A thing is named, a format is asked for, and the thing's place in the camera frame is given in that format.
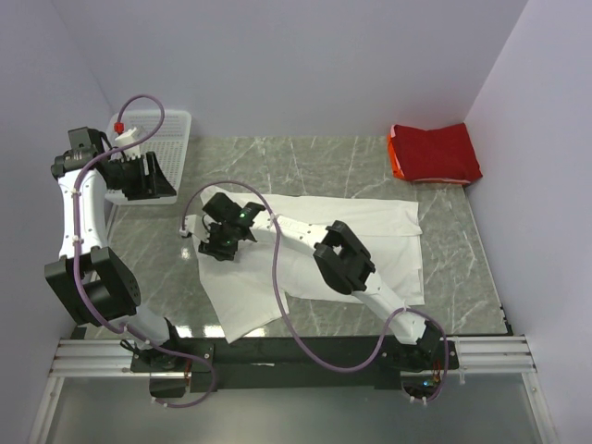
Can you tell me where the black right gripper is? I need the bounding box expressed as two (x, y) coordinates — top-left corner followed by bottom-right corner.
(198, 224), (239, 265)

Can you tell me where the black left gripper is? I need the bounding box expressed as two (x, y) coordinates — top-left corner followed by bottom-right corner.
(105, 152), (176, 201)

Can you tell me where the white t shirt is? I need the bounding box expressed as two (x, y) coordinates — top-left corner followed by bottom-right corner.
(180, 187), (425, 344)

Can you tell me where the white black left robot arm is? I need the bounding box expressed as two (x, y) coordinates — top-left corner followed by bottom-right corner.
(44, 127), (185, 372)

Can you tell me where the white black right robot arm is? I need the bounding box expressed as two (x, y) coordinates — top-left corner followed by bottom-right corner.
(198, 191), (450, 373)

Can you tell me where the white plastic basket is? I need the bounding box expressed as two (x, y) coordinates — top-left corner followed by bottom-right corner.
(105, 109), (191, 205)

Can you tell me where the black base crossbar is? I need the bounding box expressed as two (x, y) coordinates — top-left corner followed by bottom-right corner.
(130, 336), (445, 392)

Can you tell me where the folded red t shirt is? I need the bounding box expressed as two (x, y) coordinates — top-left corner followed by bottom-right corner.
(390, 121), (484, 182)

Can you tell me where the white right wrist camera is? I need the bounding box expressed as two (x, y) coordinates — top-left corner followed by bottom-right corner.
(179, 215), (208, 241)

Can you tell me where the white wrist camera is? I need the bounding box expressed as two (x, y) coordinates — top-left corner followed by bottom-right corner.
(113, 122), (145, 160)
(179, 215), (208, 241)

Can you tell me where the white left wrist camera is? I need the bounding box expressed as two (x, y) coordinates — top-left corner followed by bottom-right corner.
(113, 122), (145, 160)

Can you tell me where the aluminium rail frame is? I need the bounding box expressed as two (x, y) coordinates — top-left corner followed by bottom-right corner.
(30, 316), (559, 443)

